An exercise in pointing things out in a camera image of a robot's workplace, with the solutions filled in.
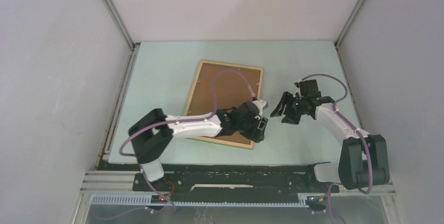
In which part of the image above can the aluminium base extrusion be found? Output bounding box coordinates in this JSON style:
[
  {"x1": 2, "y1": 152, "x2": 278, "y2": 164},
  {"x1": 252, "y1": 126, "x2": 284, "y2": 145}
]
[{"x1": 81, "y1": 171, "x2": 395, "y2": 196}]

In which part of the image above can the right aluminium corner post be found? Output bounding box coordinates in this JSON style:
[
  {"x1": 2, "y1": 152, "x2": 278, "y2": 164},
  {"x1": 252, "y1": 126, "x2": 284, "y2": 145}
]
[{"x1": 335, "y1": 0, "x2": 367, "y2": 50}]

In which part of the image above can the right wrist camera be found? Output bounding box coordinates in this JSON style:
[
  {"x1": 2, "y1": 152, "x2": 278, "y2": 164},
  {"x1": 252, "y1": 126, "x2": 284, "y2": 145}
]
[{"x1": 293, "y1": 82, "x2": 302, "y2": 99}]

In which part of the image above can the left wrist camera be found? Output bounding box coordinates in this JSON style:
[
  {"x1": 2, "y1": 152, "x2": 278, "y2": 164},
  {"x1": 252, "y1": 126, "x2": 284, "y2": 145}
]
[{"x1": 252, "y1": 99, "x2": 268, "y2": 116}]

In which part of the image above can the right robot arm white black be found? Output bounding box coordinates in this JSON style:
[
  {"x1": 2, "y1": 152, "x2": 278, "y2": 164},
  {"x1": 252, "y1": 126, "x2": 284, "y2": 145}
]
[{"x1": 271, "y1": 80, "x2": 390, "y2": 193}]

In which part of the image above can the aluminium corner post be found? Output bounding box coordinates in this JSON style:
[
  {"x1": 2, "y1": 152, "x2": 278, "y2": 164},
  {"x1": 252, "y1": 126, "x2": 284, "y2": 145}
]
[
  {"x1": 335, "y1": 0, "x2": 367, "y2": 50},
  {"x1": 102, "y1": 0, "x2": 136, "y2": 50}
]

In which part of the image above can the grey cable duct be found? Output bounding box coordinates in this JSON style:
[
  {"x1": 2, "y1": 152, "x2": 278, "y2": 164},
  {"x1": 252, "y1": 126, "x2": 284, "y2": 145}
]
[{"x1": 90, "y1": 194, "x2": 308, "y2": 208}]

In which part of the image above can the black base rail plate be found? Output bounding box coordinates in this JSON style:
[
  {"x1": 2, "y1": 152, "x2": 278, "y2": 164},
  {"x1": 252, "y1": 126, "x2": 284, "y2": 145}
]
[{"x1": 133, "y1": 164, "x2": 328, "y2": 203}]

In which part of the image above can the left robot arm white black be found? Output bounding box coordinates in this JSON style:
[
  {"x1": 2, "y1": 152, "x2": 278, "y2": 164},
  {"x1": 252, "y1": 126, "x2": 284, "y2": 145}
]
[{"x1": 128, "y1": 99, "x2": 268, "y2": 191}]

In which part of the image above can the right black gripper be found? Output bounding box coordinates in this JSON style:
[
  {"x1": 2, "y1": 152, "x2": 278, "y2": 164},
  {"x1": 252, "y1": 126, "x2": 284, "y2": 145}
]
[{"x1": 270, "y1": 91, "x2": 307, "y2": 125}]

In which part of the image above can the left aluminium corner post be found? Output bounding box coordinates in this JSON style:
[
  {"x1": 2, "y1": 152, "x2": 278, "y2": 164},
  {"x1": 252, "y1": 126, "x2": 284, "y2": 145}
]
[{"x1": 102, "y1": 0, "x2": 136, "y2": 50}]

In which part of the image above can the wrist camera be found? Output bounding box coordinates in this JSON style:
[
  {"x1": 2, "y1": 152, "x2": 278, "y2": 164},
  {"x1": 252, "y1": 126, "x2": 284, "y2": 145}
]
[
  {"x1": 252, "y1": 99, "x2": 268, "y2": 116},
  {"x1": 293, "y1": 82, "x2": 302, "y2": 99}
]

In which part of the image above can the wooden picture frame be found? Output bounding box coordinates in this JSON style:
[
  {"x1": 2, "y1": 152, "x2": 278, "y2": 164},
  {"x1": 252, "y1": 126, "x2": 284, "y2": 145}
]
[{"x1": 183, "y1": 60, "x2": 264, "y2": 150}]

